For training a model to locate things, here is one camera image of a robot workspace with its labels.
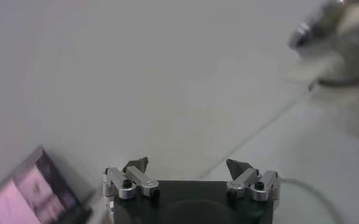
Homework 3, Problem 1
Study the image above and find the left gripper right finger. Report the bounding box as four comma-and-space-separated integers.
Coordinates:
226, 158, 282, 203

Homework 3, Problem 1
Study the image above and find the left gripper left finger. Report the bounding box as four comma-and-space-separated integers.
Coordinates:
102, 156, 161, 201

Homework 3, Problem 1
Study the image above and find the round glass pot lid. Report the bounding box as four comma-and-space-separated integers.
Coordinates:
273, 177, 346, 224

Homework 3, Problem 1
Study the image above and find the perforated steel steamer basket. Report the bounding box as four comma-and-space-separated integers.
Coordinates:
287, 0, 359, 85

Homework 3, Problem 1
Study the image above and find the black laptop with pink screen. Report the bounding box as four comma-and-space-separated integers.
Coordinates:
0, 145, 94, 224

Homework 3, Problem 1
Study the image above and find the cream electric cooking pot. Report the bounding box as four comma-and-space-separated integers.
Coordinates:
306, 77, 359, 149

